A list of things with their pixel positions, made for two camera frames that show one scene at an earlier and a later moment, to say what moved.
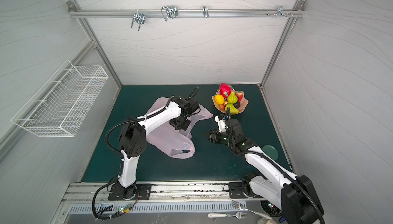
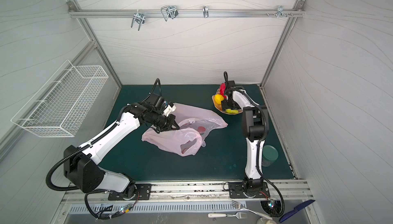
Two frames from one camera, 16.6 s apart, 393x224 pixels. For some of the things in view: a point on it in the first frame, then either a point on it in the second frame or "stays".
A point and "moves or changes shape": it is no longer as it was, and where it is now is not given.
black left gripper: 174,123 -> 171,119
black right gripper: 219,136 -> 227,105
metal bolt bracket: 279,11 stays
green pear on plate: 233,109 stays
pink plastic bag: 168,141 moves or changes shape
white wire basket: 61,106 stays
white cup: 263,220 stays
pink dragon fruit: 225,89 stays
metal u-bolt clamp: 169,11 stays
